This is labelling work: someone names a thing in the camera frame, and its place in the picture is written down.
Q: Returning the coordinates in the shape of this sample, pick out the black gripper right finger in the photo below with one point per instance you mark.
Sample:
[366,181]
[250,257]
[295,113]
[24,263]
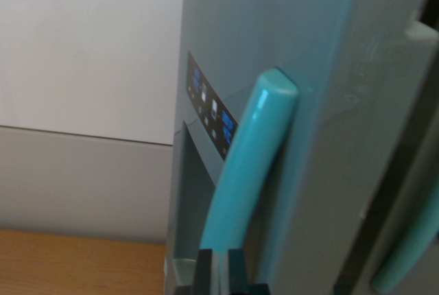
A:
[236,271]

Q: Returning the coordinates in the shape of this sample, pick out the grey fridge door with display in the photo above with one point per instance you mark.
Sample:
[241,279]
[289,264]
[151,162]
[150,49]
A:
[257,17]

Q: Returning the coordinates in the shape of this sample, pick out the grey fridge door with clip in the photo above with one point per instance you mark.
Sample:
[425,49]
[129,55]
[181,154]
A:
[420,206]

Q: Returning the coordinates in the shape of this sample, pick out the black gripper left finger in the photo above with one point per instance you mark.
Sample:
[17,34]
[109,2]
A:
[205,271]

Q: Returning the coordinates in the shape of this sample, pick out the black temperature display panel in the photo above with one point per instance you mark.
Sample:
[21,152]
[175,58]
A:
[209,109]

